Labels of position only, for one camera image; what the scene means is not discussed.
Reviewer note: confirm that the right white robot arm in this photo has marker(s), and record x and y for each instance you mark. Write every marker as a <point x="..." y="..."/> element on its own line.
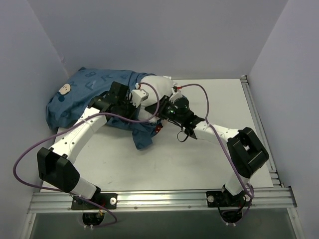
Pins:
<point x="244" y="150"/>

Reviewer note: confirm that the aluminium front rail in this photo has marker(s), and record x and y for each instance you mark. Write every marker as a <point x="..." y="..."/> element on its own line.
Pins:
<point x="152" y="201"/>

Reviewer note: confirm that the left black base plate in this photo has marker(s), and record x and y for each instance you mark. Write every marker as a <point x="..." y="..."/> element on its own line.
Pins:
<point x="106" y="200"/>

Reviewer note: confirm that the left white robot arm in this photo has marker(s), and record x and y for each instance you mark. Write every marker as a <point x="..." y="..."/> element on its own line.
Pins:
<point x="56" y="164"/>

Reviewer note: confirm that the aluminium rail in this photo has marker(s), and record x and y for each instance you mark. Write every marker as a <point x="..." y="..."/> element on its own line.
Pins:
<point x="260" y="131"/>
<point x="152" y="201"/>

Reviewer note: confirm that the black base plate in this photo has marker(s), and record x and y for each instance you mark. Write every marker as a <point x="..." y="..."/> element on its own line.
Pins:
<point x="106" y="200"/>
<point x="224" y="199"/>

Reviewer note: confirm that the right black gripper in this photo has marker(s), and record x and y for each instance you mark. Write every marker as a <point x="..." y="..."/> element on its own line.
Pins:
<point x="154" y="108"/>

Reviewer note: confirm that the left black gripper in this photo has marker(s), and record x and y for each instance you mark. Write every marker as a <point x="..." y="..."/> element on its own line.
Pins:
<point x="128" y="107"/>

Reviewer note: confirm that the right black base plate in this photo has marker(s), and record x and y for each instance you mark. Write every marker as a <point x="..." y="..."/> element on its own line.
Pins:
<point x="224" y="199"/>

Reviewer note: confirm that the white pillow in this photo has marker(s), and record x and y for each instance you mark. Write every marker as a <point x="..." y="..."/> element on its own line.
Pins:
<point x="162" y="85"/>

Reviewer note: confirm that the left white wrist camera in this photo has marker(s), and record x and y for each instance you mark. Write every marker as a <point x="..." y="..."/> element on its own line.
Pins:
<point x="138" y="96"/>

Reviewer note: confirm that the blue cartoon pillowcase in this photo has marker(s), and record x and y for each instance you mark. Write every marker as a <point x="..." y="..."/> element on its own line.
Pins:
<point x="67" y="106"/>

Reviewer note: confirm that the aluminium right side rail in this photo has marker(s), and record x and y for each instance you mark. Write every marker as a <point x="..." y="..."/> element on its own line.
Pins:
<point x="260" y="131"/>

